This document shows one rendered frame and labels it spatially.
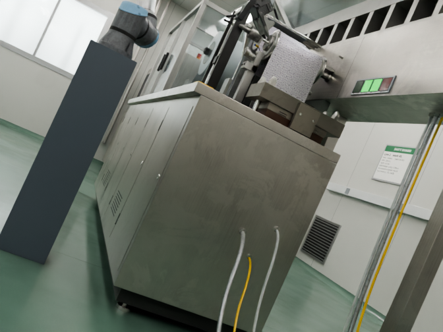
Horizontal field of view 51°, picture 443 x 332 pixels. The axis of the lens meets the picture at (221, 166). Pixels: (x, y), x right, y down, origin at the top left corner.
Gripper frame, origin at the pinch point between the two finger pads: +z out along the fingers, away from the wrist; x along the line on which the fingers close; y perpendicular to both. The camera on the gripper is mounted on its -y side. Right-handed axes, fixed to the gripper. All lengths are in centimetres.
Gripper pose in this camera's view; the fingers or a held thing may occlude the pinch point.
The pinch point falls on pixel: (264, 35)
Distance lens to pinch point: 217.1
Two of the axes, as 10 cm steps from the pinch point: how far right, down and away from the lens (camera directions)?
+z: 3.9, 8.9, 2.2
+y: 8.7, -4.4, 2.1
